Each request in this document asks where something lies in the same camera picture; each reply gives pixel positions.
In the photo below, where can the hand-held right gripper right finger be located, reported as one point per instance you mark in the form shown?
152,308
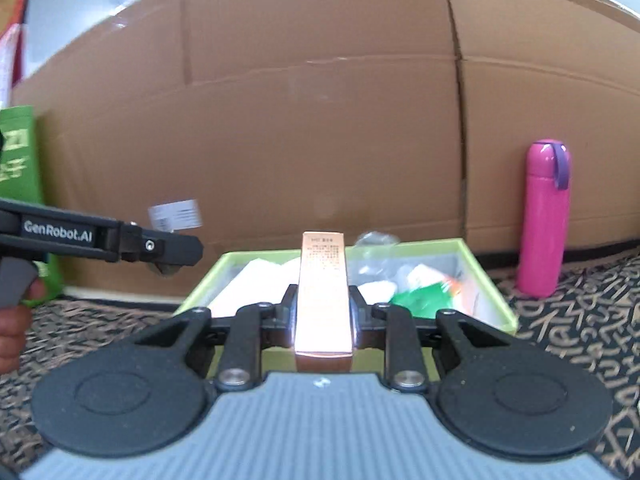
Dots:
357,315

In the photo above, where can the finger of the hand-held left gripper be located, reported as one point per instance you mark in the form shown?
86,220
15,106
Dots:
170,250

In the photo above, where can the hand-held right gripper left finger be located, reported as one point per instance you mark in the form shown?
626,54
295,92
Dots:
290,310

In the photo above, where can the rose gold box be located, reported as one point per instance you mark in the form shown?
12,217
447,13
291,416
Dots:
322,300

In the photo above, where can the white sock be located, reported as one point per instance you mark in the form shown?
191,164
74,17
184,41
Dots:
260,280

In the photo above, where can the lime green box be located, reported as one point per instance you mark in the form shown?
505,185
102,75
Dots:
277,362

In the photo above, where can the green and white box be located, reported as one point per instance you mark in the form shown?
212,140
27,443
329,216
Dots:
420,302

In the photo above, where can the person's left hand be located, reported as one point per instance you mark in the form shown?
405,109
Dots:
12,330

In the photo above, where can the green paper bag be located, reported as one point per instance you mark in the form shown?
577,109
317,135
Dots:
20,170

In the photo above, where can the large labelled cardboard box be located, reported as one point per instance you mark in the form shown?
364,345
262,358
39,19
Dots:
300,135

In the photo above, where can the pink insulated bottle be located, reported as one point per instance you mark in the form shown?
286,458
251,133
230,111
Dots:
542,220

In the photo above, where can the black letter-print mat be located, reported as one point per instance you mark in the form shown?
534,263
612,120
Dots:
575,340

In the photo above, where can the red patterned box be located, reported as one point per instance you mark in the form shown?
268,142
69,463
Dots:
12,10

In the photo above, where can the plain cardboard box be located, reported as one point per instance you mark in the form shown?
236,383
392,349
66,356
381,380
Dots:
550,85

